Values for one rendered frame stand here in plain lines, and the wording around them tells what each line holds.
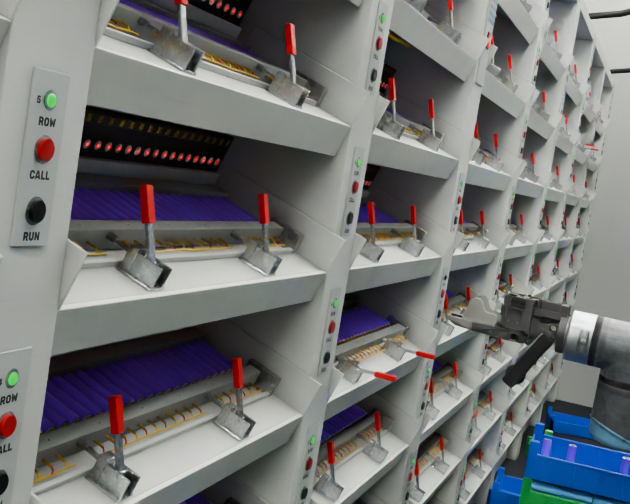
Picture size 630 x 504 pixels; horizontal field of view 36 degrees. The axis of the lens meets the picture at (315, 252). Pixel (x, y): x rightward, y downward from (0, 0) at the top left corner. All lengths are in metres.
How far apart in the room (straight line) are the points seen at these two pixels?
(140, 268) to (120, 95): 0.17
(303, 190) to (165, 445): 0.42
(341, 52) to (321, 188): 0.18
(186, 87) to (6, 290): 0.27
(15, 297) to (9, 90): 0.14
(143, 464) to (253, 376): 0.33
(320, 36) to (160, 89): 0.51
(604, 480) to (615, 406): 0.43
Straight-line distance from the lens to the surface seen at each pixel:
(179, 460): 1.04
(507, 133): 2.66
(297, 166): 1.30
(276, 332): 1.32
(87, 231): 0.87
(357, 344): 1.67
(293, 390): 1.32
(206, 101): 0.91
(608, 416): 1.76
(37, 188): 0.70
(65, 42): 0.71
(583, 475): 2.16
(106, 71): 0.76
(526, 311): 1.75
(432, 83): 1.99
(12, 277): 0.69
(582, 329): 1.74
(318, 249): 1.29
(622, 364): 1.74
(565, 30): 3.39
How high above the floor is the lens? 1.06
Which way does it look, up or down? 5 degrees down
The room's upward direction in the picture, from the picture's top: 9 degrees clockwise
